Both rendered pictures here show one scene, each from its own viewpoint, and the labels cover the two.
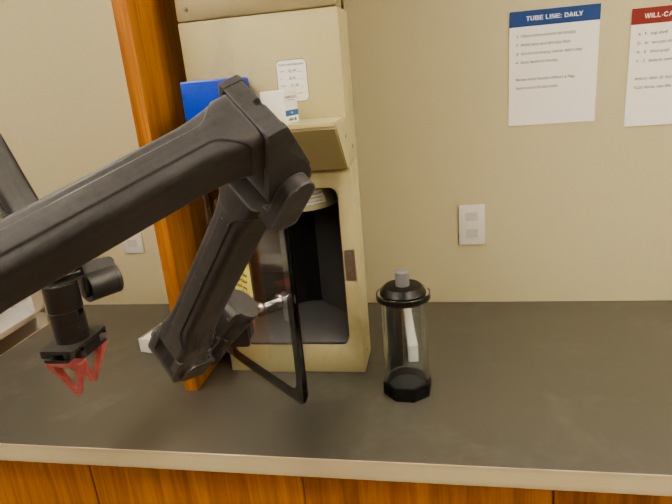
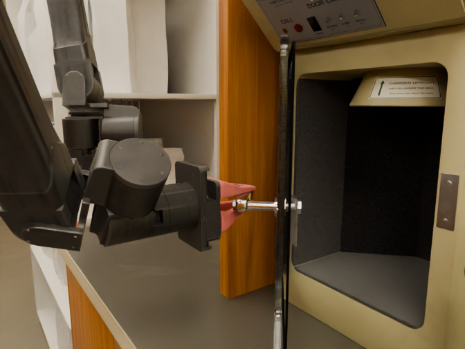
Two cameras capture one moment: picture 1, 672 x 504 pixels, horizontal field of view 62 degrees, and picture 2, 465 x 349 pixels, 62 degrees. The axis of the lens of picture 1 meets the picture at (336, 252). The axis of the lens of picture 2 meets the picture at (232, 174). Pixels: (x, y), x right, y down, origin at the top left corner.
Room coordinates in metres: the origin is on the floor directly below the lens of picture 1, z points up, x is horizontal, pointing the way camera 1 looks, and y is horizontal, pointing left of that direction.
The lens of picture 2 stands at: (0.60, -0.16, 1.32)
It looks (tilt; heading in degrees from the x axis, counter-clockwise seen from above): 10 degrees down; 44
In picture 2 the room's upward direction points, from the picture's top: straight up
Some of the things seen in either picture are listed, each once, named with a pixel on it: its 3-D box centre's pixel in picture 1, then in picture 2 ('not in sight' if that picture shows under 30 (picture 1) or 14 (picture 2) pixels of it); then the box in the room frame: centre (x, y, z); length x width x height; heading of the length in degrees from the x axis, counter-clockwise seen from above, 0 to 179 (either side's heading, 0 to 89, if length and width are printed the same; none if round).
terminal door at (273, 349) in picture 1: (253, 290); (281, 194); (1.04, 0.17, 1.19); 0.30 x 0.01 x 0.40; 36
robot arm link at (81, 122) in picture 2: (65, 294); (85, 133); (0.89, 0.47, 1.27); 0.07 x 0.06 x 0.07; 138
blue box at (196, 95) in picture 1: (218, 103); not in sight; (1.11, 0.20, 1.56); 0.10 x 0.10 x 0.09; 78
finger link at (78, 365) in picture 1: (77, 367); not in sight; (0.88, 0.47, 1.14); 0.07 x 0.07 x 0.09; 79
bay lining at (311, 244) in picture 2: (298, 251); (398, 178); (1.27, 0.09, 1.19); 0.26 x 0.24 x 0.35; 78
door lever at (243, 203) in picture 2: (258, 300); (257, 199); (0.97, 0.15, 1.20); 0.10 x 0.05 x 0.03; 36
